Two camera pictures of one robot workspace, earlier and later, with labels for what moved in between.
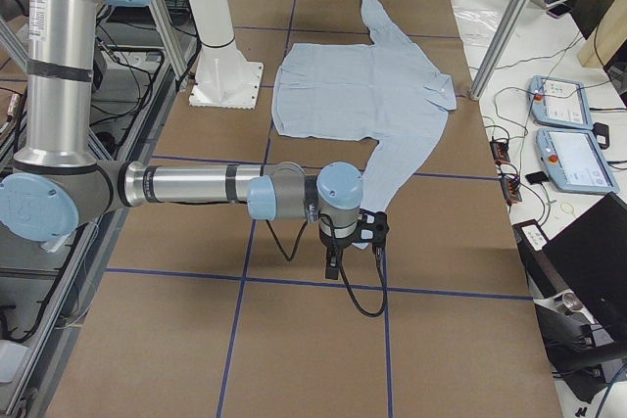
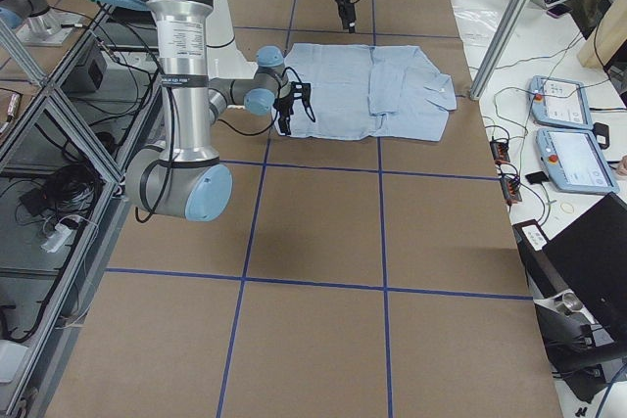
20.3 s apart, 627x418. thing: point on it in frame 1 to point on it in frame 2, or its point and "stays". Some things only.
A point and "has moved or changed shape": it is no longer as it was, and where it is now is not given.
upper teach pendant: x=559 y=102 stays
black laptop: x=587 y=259 stays
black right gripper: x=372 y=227 to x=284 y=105
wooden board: x=608 y=35 stays
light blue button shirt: x=386 y=92 has moved or changed shape
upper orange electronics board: x=500 y=151 stays
